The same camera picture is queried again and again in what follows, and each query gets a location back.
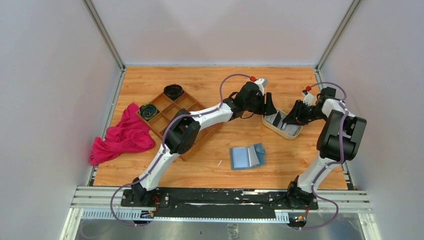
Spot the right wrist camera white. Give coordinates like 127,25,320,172
302,92,316,106

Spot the pink crumpled cloth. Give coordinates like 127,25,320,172
89,103,156,166

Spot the beige oval card tray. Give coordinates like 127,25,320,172
261,108,303,140

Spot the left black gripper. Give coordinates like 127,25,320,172
243,91,277,116

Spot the stack of credit cards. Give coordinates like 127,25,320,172
264,111,287,130

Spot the brown wooden grid tray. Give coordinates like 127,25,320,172
136,92,223,161

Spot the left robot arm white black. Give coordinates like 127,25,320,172
131,78,277,207

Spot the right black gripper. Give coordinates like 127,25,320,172
283,99,328,126

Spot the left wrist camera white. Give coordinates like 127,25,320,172
254,78,268,96

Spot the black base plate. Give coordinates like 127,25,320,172
120,187,318,220

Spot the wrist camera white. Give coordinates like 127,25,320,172
302,92,316,106
254,78,268,96

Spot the blue leather card holder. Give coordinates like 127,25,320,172
229,143,266,170

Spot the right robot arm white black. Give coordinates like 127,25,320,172
282,86,367,209

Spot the aluminium frame rail front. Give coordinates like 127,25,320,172
71,186,372,223

